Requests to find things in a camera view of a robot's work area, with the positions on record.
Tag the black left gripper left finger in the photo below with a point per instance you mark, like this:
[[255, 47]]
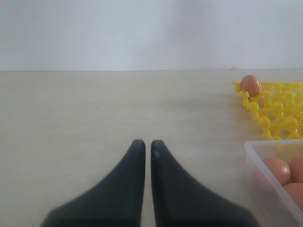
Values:
[[116, 201]]

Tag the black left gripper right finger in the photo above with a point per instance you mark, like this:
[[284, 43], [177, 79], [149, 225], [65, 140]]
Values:
[[181, 201]]

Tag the clear plastic bin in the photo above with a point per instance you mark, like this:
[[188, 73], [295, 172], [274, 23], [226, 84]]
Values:
[[273, 201]]

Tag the brown egg large upper left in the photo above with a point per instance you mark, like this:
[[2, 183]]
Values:
[[280, 170]]

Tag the brown egg centre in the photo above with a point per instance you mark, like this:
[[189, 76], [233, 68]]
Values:
[[295, 191]]

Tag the brown egg upper middle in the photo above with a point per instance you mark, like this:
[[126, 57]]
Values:
[[296, 167]]

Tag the yellow plastic egg tray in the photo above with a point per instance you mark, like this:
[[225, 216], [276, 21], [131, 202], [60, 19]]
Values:
[[278, 110]]

